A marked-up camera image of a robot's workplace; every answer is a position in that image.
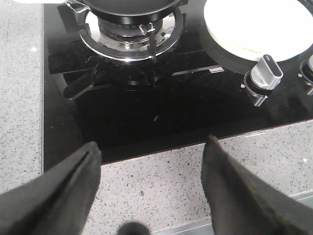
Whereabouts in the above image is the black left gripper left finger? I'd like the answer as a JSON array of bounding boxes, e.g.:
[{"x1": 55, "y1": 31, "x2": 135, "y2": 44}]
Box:
[{"x1": 0, "y1": 142, "x2": 102, "y2": 235}]

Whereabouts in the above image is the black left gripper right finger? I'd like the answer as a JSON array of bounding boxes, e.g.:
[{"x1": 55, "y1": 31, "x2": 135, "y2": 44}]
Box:
[{"x1": 201, "y1": 135, "x2": 313, "y2": 235}]

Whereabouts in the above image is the black frying pan green handle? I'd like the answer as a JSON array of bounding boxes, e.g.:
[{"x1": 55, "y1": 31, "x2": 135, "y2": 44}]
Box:
[{"x1": 78, "y1": 0, "x2": 188, "y2": 25}]

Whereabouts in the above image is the fried egg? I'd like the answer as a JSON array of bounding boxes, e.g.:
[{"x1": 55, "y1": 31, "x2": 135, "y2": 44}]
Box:
[{"x1": 206, "y1": 23, "x2": 265, "y2": 61}]

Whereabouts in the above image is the white ceramic plate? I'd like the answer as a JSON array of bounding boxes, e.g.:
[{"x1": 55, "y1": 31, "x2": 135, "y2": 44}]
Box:
[{"x1": 203, "y1": 0, "x2": 313, "y2": 62}]

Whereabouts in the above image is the silver stove knob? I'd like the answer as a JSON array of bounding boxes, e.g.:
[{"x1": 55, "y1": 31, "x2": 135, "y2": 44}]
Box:
[
  {"x1": 300, "y1": 55, "x2": 313, "y2": 96},
  {"x1": 244, "y1": 54, "x2": 284, "y2": 96}
]

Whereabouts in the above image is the black glass gas cooktop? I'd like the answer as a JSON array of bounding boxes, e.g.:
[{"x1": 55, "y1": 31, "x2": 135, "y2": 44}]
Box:
[{"x1": 43, "y1": 0, "x2": 313, "y2": 170}]

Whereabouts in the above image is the black pan support grate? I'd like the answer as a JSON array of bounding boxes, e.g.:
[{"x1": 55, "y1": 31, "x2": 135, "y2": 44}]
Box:
[{"x1": 57, "y1": 0, "x2": 184, "y2": 62}]

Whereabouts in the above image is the black round gas burner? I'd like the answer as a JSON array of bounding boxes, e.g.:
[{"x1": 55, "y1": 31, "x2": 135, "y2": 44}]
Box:
[{"x1": 98, "y1": 18, "x2": 163, "y2": 46}]

